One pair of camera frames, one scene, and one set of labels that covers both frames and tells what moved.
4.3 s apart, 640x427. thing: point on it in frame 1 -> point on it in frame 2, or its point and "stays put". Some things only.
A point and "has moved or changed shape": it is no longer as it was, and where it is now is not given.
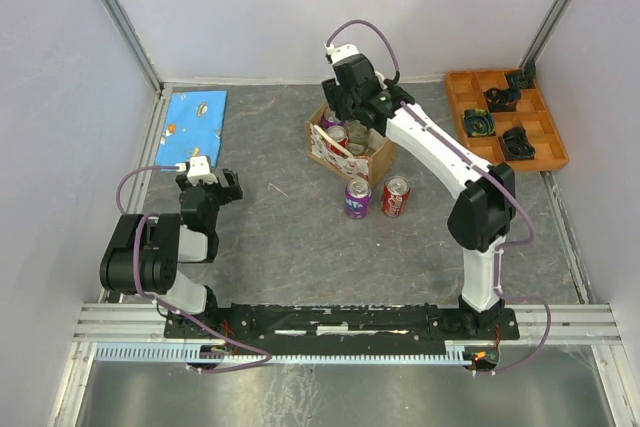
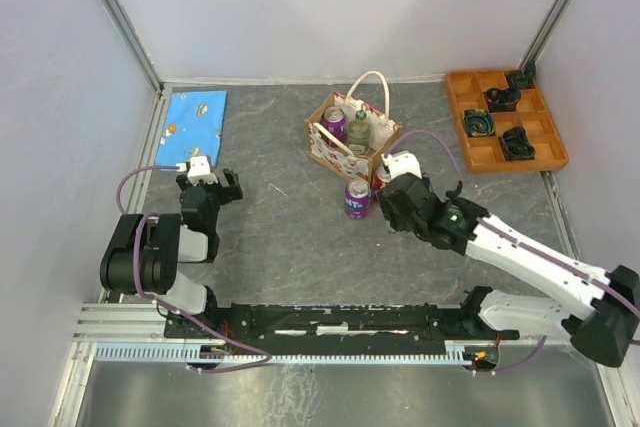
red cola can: [395, 196] has moved or changed shape
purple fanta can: [357, 198] stays put
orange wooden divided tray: [468, 89] stays put
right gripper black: [333, 93] -> [393, 220]
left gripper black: [228, 193] stays put
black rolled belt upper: [502, 100] stays put
